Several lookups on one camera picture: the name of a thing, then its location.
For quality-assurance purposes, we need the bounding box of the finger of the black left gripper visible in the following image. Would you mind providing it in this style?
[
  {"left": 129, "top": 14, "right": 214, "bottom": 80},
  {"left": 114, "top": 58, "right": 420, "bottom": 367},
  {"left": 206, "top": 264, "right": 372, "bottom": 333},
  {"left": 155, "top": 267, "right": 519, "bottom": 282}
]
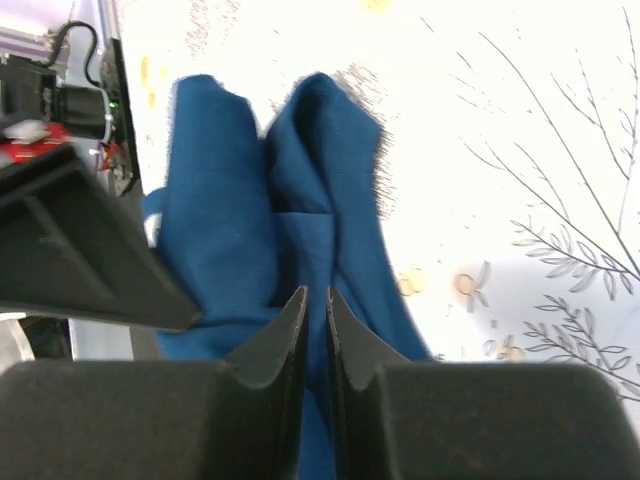
[{"left": 1, "top": 146, "right": 200, "bottom": 331}]

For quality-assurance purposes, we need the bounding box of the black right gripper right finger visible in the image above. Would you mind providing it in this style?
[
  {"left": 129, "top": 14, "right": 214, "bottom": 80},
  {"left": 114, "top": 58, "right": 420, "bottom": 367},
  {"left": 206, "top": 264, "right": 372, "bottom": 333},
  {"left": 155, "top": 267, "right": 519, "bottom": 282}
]
[{"left": 327, "top": 289, "right": 639, "bottom": 479}]

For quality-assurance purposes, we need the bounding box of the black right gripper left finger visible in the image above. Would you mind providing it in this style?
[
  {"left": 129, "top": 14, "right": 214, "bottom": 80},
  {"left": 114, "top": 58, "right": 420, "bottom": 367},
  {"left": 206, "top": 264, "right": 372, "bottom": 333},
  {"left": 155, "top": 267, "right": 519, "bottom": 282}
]
[{"left": 1, "top": 287, "right": 308, "bottom": 479}]

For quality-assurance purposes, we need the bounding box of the dark blue t shirt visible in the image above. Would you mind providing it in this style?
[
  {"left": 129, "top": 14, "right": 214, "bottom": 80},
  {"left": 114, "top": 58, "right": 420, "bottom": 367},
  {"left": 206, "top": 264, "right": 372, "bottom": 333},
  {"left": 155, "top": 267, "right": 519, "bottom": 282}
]
[{"left": 144, "top": 73, "right": 429, "bottom": 479}]

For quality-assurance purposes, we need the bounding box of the floral patterned table cloth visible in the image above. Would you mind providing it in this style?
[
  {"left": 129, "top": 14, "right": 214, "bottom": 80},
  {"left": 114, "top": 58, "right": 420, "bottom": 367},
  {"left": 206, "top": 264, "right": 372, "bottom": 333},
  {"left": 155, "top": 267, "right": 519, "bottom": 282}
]
[{"left": 97, "top": 1, "right": 639, "bottom": 408}]

